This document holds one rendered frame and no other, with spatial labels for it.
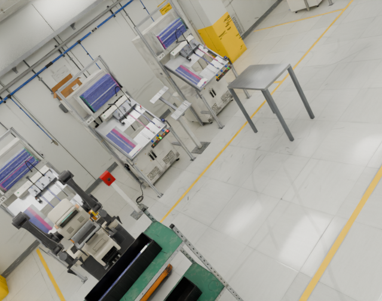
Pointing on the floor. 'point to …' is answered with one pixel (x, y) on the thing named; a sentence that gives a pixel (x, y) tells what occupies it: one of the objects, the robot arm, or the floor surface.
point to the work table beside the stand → (263, 77)
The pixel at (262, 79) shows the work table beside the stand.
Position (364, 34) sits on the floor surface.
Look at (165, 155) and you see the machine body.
